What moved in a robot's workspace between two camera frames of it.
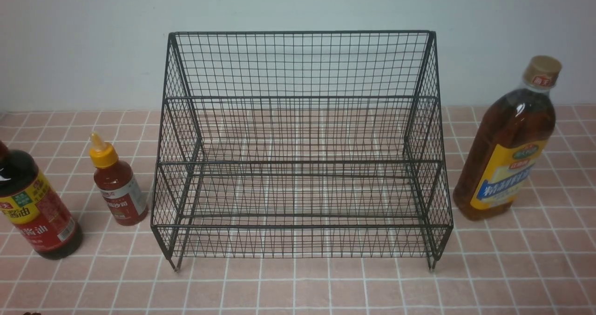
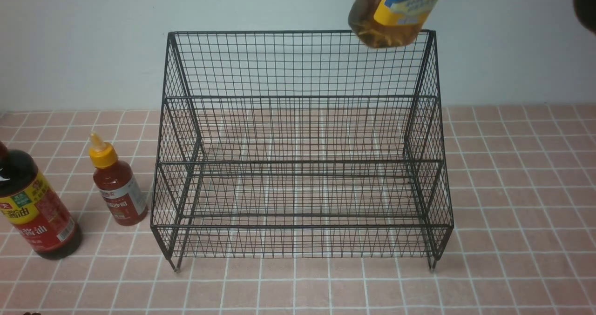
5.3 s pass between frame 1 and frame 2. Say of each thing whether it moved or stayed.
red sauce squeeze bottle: stayed
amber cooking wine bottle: moved
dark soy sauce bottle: stayed
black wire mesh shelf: stayed
